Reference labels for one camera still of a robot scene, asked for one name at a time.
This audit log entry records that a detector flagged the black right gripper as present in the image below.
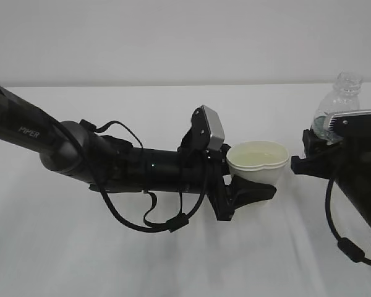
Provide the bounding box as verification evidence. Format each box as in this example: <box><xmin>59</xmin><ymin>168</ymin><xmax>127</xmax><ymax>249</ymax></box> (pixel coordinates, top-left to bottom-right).
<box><xmin>291</xmin><ymin>129</ymin><xmax>371</xmax><ymax>198</ymax></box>

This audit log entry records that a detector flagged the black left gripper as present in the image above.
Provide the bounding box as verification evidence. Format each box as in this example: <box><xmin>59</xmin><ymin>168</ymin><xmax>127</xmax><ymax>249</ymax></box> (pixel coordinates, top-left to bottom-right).
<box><xmin>181</xmin><ymin>143</ymin><xmax>278</xmax><ymax>222</ymax></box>

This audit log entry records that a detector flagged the white paper cup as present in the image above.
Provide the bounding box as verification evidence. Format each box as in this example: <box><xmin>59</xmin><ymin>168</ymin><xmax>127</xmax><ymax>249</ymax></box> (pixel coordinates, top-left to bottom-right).
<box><xmin>226</xmin><ymin>140</ymin><xmax>290</xmax><ymax>186</ymax></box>

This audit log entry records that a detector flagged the clear plastic water bottle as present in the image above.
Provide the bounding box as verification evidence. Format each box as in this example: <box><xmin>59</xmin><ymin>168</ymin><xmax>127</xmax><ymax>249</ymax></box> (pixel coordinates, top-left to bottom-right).
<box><xmin>310</xmin><ymin>71</ymin><xmax>363</xmax><ymax>145</ymax></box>

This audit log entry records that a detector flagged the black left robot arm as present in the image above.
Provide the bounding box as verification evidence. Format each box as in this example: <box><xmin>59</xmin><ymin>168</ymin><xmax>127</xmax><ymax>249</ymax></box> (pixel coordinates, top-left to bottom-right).
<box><xmin>0</xmin><ymin>86</ymin><xmax>276</xmax><ymax>221</ymax></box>

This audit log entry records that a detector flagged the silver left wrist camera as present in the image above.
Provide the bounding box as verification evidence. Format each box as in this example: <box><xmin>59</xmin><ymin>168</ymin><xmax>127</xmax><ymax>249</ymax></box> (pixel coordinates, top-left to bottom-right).
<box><xmin>180</xmin><ymin>105</ymin><xmax>226</xmax><ymax>152</ymax></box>

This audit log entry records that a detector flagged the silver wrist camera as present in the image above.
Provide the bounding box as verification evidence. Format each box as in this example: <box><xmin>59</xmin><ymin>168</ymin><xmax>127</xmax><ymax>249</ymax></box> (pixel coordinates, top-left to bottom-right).
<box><xmin>323</xmin><ymin>109</ymin><xmax>371</xmax><ymax>144</ymax></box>
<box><xmin>180</xmin><ymin>105</ymin><xmax>226</xmax><ymax>152</ymax></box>

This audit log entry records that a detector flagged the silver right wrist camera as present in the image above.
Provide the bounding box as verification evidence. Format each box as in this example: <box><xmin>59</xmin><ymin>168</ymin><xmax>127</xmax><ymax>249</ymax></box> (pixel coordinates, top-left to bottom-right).
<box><xmin>323</xmin><ymin>109</ymin><xmax>371</xmax><ymax>144</ymax></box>

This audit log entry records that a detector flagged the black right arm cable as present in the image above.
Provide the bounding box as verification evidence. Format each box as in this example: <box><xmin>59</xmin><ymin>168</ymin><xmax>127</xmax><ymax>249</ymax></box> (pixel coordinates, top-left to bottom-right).
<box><xmin>325</xmin><ymin>160</ymin><xmax>371</xmax><ymax>269</ymax></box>

